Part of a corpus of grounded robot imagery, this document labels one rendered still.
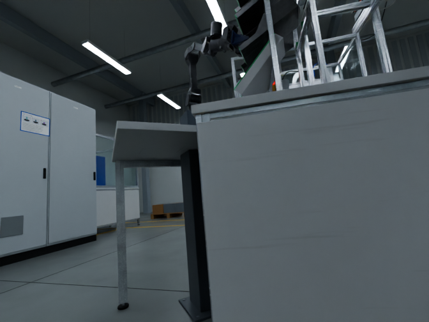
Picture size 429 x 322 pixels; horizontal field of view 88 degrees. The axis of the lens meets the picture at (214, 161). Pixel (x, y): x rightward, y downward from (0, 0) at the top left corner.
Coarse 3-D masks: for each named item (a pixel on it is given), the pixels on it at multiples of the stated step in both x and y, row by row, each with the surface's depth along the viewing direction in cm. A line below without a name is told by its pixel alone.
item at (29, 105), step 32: (0, 96) 262; (32, 96) 296; (0, 128) 258; (32, 128) 291; (0, 160) 254; (32, 160) 286; (0, 192) 250; (32, 192) 281; (0, 224) 246; (32, 224) 276; (0, 256) 244; (32, 256) 274
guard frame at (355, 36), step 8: (328, 40) 220; (336, 40) 220; (352, 40) 223; (360, 40) 214; (360, 48) 213; (360, 56) 212; (232, 64) 237; (328, 64) 266; (336, 64) 264; (360, 64) 213; (232, 72) 235; (288, 72) 274
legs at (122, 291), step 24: (120, 168) 134; (192, 168) 120; (120, 192) 132; (192, 192) 118; (120, 216) 130; (192, 216) 117; (120, 240) 127; (192, 240) 118; (120, 264) 125; (192, 264) 118; (120, 288) 123; (192, 288) 119; (192, 312) 110
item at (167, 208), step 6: (156, 204) 689; (162, 204) 666; (168, 204) 660; (174, 204) 654; (180, 204) 647; (156, 210) 671; (162, 210) 664; (168, 210) 658; (174, 210) 652; (180, 210) 645; (156, 216) 680; (162, 216) 709; (168, 216) 649; (174, 216) 673
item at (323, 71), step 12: (264, 0) 92; (312, 0) 89; (312, 12) 88; (312, 24) 88; (276, 60) 88; (300, 60) 119; (324, 60) 84; (276, 72) 88; (300, 72) 118; (324, 72) 84; (276, 84) 87
